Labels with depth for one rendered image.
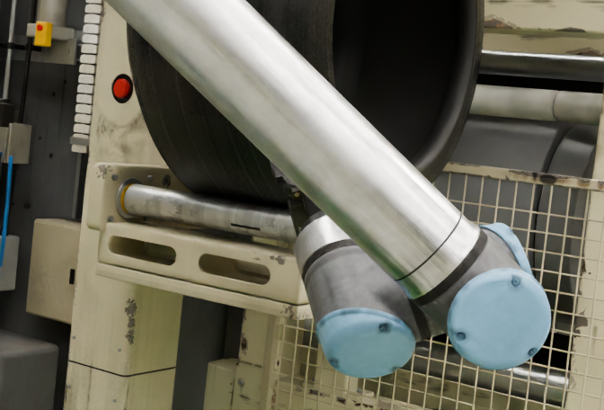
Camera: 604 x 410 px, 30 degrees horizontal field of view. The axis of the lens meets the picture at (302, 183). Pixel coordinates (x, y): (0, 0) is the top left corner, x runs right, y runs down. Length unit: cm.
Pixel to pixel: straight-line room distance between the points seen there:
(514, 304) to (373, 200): 15
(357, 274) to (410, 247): 18
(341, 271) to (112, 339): 71
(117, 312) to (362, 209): 87
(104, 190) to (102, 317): 25
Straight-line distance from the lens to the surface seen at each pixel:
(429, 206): 98
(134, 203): 164
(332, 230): 119
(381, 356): 114
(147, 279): 160
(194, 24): 95
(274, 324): 209
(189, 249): 155
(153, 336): 181
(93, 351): 182
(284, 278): 145
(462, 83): 175
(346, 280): 114
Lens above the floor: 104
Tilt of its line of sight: 3 degrees down
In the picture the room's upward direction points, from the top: 6 degrees clockwise
